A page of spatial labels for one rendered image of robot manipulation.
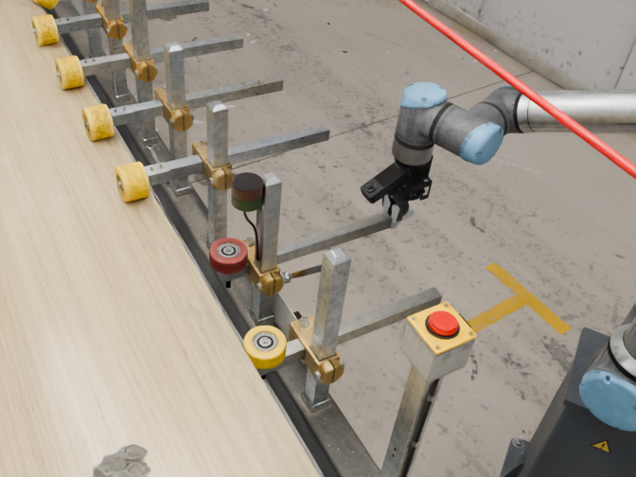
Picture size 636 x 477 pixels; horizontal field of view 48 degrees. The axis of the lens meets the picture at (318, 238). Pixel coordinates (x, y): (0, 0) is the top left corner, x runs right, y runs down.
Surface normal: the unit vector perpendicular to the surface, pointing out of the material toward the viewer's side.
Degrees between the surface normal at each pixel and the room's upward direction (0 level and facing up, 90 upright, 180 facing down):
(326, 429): 0
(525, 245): 0
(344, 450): 0
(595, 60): 90
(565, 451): 90
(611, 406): 95
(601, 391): 95
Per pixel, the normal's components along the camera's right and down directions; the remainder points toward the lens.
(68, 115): 0.09, -0.73
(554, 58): -0.82, 0.33
